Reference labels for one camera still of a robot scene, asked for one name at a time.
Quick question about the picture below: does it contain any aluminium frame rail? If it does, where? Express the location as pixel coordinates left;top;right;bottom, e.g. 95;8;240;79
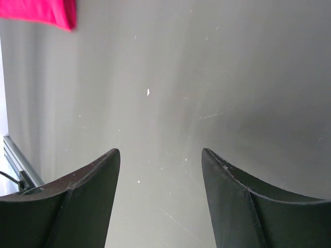
1;136;44;193

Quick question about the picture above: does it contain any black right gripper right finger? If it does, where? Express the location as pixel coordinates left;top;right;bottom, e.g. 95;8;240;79
201;148;330;247

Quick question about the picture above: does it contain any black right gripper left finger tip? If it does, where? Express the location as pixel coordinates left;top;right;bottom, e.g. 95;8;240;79
1;148;121;248

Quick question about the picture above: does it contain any red t-shirt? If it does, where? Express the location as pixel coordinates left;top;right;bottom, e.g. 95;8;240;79
1;0;77;31

